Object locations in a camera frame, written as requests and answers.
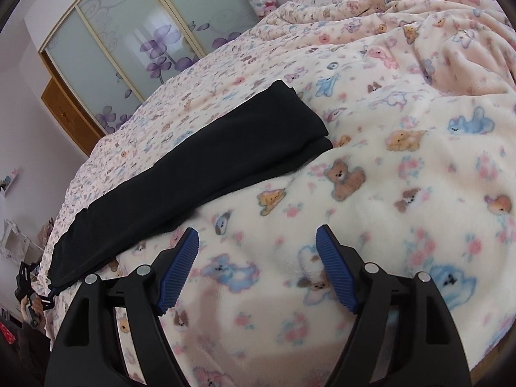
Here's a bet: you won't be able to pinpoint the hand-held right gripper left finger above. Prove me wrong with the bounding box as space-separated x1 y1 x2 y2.
44 227 200 387

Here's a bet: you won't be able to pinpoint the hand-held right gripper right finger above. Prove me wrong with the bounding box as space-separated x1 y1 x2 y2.
315 224 472 387

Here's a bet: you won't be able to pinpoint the black pants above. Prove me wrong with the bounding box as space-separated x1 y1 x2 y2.
47 80 333 291

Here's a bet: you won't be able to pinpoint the white storage rack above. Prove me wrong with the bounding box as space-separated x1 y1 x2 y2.
0 220 44 277

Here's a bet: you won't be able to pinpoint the brown plush toys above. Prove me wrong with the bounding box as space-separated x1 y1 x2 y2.
37 218 56 244

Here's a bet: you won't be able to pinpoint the bear print fleece blanket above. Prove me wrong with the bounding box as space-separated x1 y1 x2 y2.
42 0 516 387

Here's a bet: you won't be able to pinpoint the small print bed sheet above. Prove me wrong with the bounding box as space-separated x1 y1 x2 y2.
48 0 319 259

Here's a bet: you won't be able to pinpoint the brown wooden door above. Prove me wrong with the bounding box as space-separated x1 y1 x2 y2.
40 78 105 157

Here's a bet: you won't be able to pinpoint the wardrobe with floral glass doors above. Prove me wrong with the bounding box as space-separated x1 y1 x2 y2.
38 0 263 135

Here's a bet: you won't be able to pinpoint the white wall shelf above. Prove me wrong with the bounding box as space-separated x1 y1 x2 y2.
0 167 22 199

